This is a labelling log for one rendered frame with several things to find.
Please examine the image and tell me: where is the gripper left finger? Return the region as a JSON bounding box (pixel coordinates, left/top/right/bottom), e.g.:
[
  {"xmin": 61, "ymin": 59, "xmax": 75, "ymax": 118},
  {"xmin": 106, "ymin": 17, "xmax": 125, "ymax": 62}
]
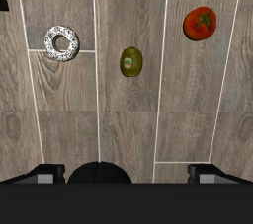
[{"xmin": 9, "ymin": 163, "xmax": 66, "ymax": 185}]

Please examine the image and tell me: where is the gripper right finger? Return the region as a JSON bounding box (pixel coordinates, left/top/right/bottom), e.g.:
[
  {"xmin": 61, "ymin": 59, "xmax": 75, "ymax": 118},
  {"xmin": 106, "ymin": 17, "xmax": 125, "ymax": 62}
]
[{"xmin": 187, "ymin": 163, "xmax": 246, "ymax": 185}]

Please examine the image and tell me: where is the white sprinkled donut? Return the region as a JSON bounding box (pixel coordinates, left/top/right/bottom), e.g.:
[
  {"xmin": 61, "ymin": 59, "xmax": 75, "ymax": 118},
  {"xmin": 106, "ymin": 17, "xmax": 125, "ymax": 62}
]
[{"xmin": 43, "ymin": 25, "xmax": 81, "ymax": 62}]

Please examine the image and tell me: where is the green kiwi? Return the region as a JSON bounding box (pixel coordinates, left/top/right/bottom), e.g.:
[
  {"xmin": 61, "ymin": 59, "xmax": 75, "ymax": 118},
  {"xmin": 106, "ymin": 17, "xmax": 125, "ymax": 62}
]
[{"xmin": 119, "ymin": 46, "xmax": 144, "ymax": 78}]

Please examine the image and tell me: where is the red tomato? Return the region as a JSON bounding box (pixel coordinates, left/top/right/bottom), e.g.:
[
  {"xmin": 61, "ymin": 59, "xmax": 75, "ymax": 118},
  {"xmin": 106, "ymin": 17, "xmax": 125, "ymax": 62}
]
[{"xmin": 182, "ymin": 6, "xmax": 218, "ymax": 42}]

